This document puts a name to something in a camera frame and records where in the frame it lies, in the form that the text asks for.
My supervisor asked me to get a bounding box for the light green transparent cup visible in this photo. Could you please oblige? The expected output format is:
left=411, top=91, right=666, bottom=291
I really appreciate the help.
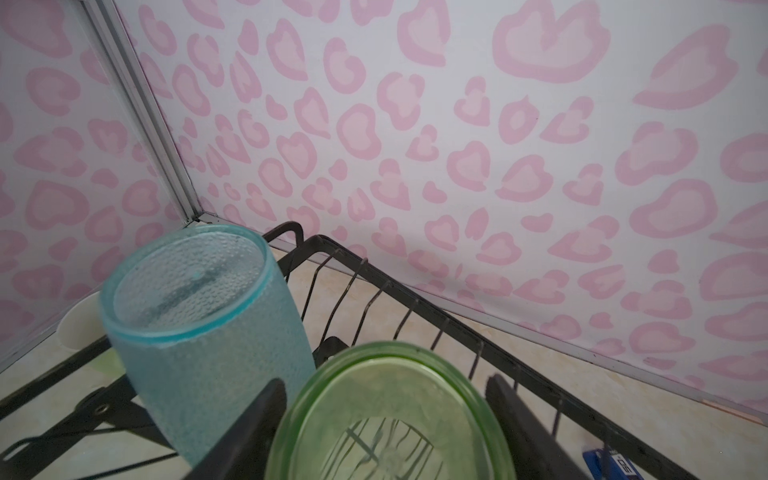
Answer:
left=264, top=341, right=516, bottom=479

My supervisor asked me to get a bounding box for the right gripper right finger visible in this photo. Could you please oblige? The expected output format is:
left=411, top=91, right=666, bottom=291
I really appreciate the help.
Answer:
left=485, top=374, right=588, bottom=480

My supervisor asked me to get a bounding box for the blue stapler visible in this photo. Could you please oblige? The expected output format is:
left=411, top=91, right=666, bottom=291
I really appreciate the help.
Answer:
left=582, top=448, right=643, bottom=480

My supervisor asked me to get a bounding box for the white mug green handle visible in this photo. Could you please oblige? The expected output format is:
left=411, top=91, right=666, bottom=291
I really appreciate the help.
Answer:
left=56, top=291, right=125, bottom=378

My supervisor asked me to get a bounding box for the black wire dish rack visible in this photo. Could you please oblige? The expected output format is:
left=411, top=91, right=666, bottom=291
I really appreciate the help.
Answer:
left=1, top=222, right=688, bottom=479

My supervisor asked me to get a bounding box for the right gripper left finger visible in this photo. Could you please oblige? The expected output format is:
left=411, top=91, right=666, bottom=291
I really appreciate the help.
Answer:
left=185, top=378, right=287, bottom=480

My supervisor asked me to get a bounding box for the teal textured plastic cup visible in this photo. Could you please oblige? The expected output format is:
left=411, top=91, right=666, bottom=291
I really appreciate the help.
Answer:
left=99, top=225, right=316, bottom=465

